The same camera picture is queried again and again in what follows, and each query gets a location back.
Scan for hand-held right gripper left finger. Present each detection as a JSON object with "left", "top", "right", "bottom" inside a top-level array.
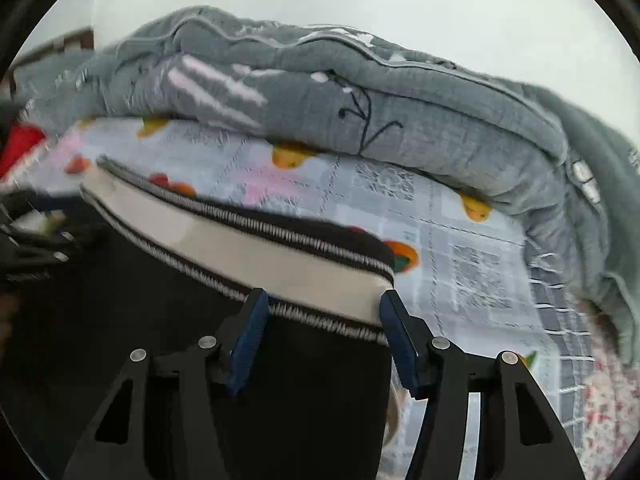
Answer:
[{"left": 62, "top": 287, "right": 271, "bottom": 480}]

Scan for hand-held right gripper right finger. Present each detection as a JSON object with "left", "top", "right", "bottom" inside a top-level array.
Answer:
[{"left": 379, "top": 289, "right": 587, "bottom": 480}]

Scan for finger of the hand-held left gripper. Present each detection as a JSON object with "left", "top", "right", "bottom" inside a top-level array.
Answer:
[{"left": 0, "top": 191, "right": 110, "bottom": 267}]

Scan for black pants with white stripe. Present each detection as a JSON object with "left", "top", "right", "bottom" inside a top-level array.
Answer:
[{"left": 0, "top": 155, "right": 399, "bottom": 480}]

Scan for fruit print bed blanket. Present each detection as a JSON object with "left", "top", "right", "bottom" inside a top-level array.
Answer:
[{"left": 47, "top": 116, "right": 598, "bottom": 480}]

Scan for red cloth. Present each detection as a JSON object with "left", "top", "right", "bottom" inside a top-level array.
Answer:
[{"left": 0, "top": 124, "right": 49, "bottom": 182}]

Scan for grey printed quilt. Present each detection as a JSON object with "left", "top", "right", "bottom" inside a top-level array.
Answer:
[{"left": 15, "top": 5, "right": 581, "bottom": 241}]

